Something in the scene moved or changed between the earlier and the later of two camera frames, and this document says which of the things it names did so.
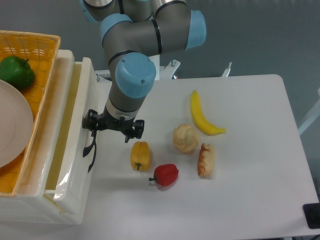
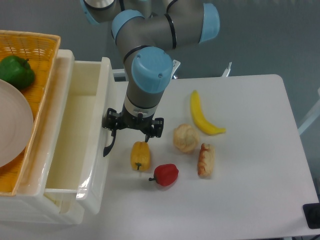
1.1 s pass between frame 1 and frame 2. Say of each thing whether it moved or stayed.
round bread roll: stayed
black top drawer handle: moved
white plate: stayed
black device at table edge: stayed
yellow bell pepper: stayed
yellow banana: stayed
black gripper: moved
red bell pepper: stayed
